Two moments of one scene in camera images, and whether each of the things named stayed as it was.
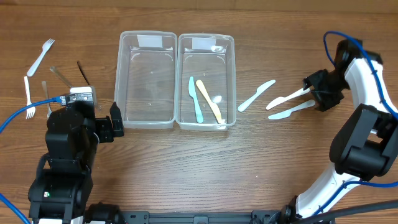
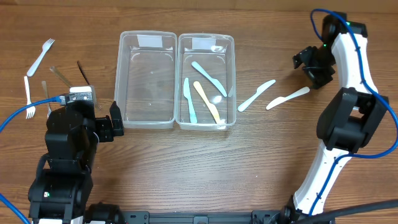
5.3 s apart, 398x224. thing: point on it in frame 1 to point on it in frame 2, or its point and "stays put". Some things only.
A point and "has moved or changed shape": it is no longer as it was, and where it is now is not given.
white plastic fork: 30,112 stays put
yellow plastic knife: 213,105 has moved or changed shape
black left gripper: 104,128 stays put
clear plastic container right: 212,59 stays put
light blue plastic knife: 259,89 stays put
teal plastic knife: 199,117 to 193,119
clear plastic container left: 146,79 stays put
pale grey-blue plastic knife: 285,114 to 212,81
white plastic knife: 278,100 stays put
